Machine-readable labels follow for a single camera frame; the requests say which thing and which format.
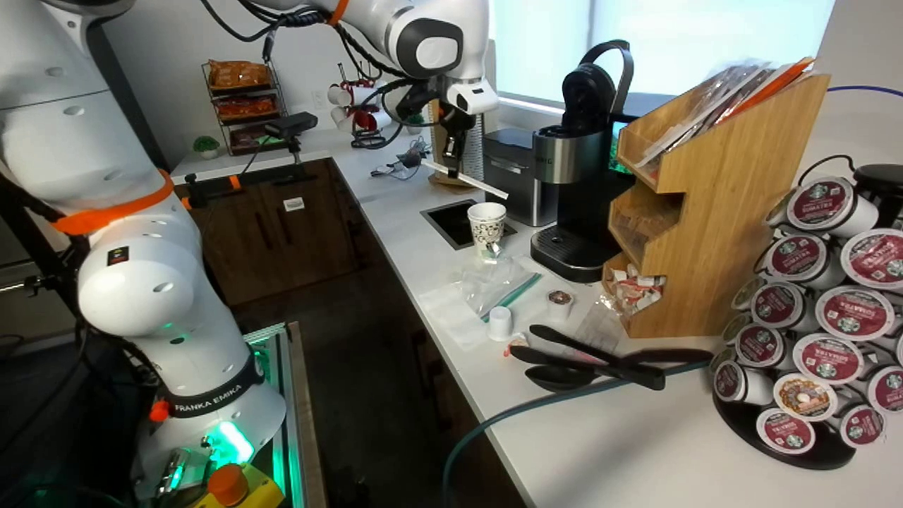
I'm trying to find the patterned paper cup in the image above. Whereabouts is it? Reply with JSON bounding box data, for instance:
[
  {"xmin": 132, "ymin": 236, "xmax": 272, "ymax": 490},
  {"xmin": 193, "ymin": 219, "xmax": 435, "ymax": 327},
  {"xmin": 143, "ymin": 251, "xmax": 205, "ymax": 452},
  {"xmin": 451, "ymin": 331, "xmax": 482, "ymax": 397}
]
[{"xmin": 465, "ymin": 204, "xmax": 504, "ymax": 260}]

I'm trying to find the wooden condiment organizer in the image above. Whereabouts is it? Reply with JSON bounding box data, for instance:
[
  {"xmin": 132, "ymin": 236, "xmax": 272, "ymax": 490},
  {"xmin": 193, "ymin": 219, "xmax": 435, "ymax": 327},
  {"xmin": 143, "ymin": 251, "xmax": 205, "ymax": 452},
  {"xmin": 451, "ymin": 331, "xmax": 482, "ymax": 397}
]
[{"xmin": 603, "ymin": 61, "xmax": 829, "ymax": 338}]

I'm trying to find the black coffee machine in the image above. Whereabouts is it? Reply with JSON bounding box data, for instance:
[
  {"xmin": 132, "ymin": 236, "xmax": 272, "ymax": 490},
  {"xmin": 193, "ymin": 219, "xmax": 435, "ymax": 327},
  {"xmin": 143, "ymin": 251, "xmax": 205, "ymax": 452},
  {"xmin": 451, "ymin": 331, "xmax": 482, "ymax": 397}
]
[{"xmin": 530, "ymin": 40, "xmax": 634, "ymax": 283}]

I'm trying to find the counter trash chute frame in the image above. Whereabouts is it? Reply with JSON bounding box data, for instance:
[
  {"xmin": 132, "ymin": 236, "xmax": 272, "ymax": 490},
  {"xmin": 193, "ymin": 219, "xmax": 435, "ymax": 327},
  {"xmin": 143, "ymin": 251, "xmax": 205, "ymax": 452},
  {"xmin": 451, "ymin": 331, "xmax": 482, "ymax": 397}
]
[{"xmin": 424, "ymin": 201, "xmax": 494, "ymax": 251}]

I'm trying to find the white creamer cup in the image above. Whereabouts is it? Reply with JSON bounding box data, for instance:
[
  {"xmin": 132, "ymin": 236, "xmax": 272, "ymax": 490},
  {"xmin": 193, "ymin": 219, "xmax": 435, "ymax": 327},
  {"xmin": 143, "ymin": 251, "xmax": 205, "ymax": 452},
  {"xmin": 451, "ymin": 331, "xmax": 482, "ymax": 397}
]
[
  {"xmin": 547, "ymin": 291, "xmax": 575, "ymax": 325},
  {"xmin": 487, "ymin": 307, "xmax": 513, "ymax": 341}
]

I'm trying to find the black cable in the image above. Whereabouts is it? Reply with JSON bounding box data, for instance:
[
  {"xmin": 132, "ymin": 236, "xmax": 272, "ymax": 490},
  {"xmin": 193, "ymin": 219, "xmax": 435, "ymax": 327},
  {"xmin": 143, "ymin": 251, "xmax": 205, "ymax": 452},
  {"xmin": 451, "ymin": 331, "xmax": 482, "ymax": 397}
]
[{"xmin": 437, "ymin": 361, "xmax": 716, "ymax": 508}]

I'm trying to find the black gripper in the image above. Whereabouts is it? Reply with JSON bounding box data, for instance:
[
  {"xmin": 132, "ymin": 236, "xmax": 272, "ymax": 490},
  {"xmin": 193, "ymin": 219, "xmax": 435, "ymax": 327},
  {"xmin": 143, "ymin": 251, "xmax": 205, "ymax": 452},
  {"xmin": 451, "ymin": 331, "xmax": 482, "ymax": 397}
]
[{"xmin": 437, "ymin": 80, "xmax": 497, "ymax": 169}]

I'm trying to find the white straw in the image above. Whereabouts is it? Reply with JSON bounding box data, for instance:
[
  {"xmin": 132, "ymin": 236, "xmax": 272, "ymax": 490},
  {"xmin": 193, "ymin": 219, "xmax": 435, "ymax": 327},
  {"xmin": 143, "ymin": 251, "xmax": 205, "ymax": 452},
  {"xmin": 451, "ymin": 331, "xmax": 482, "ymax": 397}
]
[{"xmin": 424, "ymin": 157, "xmax": 509, "ymax": 201}]

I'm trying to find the clear plastic bag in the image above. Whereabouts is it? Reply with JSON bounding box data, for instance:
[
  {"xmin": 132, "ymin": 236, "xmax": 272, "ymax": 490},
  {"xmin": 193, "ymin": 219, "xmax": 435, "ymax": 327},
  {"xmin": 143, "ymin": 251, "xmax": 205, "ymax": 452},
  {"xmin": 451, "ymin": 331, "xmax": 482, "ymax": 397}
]
[{"xmin": 458, "ymin": 260, "xmax": 538, "ymax": 318}]

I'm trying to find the wooden snack shelf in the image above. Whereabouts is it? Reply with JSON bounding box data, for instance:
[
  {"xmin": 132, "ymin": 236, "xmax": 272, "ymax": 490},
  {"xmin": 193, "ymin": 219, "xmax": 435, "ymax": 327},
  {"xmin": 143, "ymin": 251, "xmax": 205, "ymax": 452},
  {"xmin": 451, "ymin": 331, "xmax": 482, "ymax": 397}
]
[{"xmin": 201, "ymin": 60, "xmax": 286, "ymax": 156}]

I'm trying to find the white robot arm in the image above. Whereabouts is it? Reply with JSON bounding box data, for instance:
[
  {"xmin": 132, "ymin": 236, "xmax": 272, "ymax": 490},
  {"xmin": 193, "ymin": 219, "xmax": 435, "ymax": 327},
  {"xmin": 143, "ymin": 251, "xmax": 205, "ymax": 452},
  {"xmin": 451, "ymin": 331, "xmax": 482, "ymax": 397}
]
[{"xmin": 0, "ymin": 0, "xmax": 497, "ymax": 497}]

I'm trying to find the stainless steel bin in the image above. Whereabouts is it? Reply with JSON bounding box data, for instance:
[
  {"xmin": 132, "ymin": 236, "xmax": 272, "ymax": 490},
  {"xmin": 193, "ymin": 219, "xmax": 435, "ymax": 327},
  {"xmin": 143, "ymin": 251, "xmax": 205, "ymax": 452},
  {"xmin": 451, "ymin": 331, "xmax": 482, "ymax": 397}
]
[{"xmin": 482, "ymin": 129, "xmax": 552, "ymax": 229}]

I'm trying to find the coffee pod carousel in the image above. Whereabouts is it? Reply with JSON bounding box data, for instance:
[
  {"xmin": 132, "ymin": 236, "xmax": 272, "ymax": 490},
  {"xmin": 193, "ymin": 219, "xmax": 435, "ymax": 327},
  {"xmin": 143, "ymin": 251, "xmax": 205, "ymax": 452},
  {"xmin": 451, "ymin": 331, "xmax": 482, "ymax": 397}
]
[{"xmin": 709, "ymin": 156, "xmax": 903, "ymax": 471}]

